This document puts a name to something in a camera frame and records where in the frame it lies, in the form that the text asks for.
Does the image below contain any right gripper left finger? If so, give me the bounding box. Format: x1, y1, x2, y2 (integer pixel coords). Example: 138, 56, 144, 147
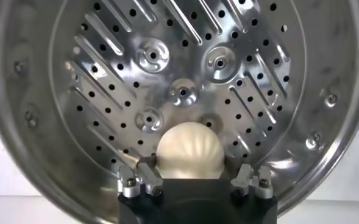
116, 155, 165, 199

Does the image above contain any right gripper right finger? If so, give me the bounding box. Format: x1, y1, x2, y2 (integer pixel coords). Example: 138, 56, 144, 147
224, 155, 274, 199

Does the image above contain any white steamed baozi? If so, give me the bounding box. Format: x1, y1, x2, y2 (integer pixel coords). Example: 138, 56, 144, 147
155, 121, 226, 180

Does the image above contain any stainless steel steamer basket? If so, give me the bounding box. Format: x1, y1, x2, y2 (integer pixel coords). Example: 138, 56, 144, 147
0, 0, 359, 224

